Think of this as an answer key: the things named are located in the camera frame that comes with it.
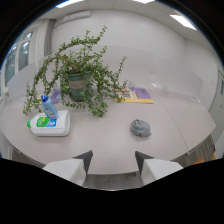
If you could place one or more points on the crumpled grey cloth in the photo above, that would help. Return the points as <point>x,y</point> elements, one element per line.
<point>140,128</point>

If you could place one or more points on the translucent desk partition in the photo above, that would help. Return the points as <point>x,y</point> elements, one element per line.
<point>175,80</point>

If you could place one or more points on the purple packet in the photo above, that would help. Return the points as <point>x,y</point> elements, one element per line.
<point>55,96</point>

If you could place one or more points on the ceiling light panel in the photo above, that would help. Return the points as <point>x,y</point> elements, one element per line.
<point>144,1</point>
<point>182,20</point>
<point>68,3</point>

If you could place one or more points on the green plant pot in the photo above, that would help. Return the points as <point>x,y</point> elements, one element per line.
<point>77,86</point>

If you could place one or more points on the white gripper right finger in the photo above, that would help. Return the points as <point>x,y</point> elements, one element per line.
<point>156,167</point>

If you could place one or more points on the window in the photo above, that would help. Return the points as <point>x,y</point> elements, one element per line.
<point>16,56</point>

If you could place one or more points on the small blue bottle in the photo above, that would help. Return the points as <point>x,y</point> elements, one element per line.
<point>49,108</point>

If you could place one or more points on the green leafy plant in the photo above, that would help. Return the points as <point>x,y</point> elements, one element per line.
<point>80,66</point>

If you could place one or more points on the large white detergent bottle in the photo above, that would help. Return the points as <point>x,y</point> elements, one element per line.
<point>50,124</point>

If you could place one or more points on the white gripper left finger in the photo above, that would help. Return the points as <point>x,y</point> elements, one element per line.
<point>71,166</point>

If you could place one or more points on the yellow and purple book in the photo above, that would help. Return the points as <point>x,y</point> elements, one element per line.
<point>134,95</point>

